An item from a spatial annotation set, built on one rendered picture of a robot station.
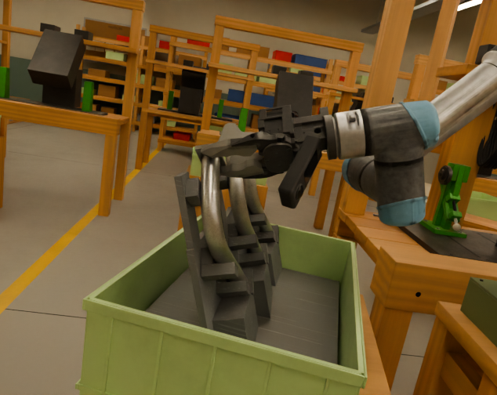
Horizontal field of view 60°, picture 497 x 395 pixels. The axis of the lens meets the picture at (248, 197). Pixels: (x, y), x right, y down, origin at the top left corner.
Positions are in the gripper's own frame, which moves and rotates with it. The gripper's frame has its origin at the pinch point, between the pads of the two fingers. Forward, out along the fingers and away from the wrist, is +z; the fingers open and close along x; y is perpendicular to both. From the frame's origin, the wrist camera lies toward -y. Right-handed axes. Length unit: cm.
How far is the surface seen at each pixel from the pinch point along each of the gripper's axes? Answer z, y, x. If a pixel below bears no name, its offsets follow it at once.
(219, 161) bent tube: -1.2, 0.2, 0.3
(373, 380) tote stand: -23, -28, -40
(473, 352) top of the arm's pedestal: -46, -21, -52
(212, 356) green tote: 1.3, -28.9, -7.0
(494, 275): -66, 6, -77
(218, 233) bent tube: -0.6, -11.9, -2.2
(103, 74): 426, 761, -558
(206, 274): 2.8, -15.7, -8.4
